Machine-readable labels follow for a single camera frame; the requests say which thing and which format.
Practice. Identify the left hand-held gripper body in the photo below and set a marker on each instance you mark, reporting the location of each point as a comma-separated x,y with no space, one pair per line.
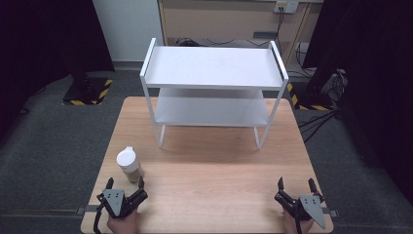
118,202

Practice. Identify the grey table clamp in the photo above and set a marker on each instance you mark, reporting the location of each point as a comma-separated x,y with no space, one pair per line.
331,213
87,210

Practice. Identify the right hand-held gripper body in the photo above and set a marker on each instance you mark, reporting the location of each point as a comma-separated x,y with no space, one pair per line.
303,206

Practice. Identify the black power strip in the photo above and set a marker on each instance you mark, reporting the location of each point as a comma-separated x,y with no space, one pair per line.
265,34

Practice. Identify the white two-tier shelf rack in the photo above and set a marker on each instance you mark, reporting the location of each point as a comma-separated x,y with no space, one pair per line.
214,87

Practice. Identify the white wall socket panel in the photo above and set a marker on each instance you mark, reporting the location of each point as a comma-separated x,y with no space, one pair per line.
285,6

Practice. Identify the black curtain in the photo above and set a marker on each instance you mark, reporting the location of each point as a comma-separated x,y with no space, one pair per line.
367,81
48,48

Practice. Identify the person's left hand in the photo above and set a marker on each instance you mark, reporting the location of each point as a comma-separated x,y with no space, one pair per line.
123,223

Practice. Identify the person's right hand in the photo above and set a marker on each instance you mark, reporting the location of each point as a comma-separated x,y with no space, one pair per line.
297,224

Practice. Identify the white lidded cup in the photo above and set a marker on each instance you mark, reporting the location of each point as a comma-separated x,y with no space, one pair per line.
129,164

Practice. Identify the black stand base hazard tape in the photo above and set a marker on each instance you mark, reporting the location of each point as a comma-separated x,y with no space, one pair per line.
308,97
87,92

